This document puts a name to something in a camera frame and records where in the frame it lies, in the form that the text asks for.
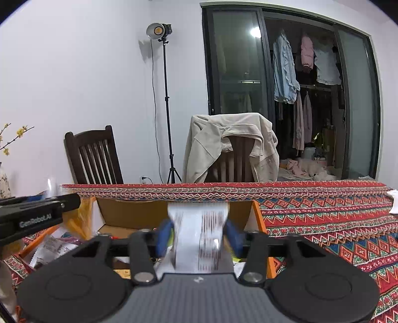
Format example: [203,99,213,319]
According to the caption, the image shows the dark wooden chair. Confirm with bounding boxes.
[64,125,124,184]

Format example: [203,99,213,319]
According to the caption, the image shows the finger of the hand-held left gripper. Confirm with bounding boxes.
[0,195,47,205]
[0,194,81,218]

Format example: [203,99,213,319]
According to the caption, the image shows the black light cable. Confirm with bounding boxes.
[150,40,163,184]

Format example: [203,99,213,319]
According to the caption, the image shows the black light stand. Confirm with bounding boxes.
[160,40,183,184]

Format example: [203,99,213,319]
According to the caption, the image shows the white snack packet black print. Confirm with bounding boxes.
[29,235,80,269]

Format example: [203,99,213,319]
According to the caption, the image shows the studio light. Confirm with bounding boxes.
[146,23,173,41]

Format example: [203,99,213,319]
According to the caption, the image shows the mauve hanging clothes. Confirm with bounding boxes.
[292,91,313,152]

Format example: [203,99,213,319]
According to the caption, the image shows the pink hanging garment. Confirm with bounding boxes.
[300,35,315,73]

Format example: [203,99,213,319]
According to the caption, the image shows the beige jacket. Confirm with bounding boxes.
[182,112,279,183]

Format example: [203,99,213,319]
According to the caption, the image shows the sliding glass door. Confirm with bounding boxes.
[200,2,382,181]

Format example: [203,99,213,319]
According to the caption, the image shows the yellow flower branches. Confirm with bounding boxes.
[0,122,35,156]

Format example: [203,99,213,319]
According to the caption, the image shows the white paper sheet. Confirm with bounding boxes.
[386,189,398,215]

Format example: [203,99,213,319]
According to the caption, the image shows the white hanging top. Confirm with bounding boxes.
[314,46,342,86]

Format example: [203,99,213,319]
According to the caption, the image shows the light blue hanging shirt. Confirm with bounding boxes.
[273,31,300,104]

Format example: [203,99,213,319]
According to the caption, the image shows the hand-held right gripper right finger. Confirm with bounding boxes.
[226,219,327,284]

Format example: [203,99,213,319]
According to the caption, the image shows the yellow snack packet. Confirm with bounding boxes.
[62,196,94,240]

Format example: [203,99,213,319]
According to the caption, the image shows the gold shiny bag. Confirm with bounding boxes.
[312,127,335,156]

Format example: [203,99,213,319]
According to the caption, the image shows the white fluffy dog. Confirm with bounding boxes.
[286,157,331,179]

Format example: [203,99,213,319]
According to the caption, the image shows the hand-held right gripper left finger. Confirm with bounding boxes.
[73,219,173,285]

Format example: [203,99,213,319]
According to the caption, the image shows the floral ceramic vase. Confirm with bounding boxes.
[0,163,12,199]

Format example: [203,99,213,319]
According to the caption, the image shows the white snack packet red print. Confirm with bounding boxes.
[155,202,234,277]

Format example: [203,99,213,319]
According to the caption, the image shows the orange cardboard box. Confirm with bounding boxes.
[19,197,278,280]

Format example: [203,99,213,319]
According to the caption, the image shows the brown slatted wooden chair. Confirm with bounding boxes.
[211,137,256,182]

